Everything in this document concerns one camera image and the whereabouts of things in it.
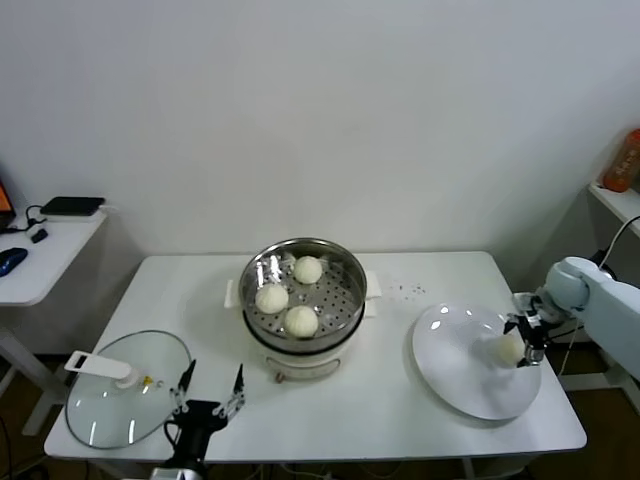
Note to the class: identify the stainless steel steamer basket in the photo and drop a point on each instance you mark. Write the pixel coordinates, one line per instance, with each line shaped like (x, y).
(335, 300)

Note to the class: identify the white round plate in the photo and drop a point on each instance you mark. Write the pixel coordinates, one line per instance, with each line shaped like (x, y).
(450, 360)

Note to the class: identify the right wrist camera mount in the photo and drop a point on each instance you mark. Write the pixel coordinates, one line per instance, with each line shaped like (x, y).
(527, 304)

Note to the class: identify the scattered brown crumbs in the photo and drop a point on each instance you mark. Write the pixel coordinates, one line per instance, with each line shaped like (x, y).
(418, 287)

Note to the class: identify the white steamed baozi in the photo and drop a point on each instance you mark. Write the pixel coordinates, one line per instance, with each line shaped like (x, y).
(272, 299)
(301, 321)
(308, 270)
(506, 351)

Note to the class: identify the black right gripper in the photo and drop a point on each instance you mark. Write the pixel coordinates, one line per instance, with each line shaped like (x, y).
(534, 332)

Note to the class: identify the black flat box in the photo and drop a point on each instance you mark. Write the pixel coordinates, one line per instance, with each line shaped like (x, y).
(72, 205)

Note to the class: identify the white side table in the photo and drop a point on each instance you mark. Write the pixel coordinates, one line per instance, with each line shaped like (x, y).
(50, 260)

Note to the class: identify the blue computer mouse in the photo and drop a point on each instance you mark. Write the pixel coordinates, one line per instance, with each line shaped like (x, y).
(11, 260)

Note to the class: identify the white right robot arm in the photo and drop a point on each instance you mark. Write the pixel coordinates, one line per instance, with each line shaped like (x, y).
(615, 310)

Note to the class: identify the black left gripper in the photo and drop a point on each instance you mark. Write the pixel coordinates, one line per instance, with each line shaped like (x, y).
(200, 417)

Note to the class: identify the small black dongle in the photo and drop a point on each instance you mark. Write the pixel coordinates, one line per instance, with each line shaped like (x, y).
(39, 235)

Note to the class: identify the laptop with orange screen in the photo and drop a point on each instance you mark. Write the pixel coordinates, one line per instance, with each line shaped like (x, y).
(4, 197)

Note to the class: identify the orange bottle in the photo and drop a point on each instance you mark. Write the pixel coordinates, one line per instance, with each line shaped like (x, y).
(622, 165)

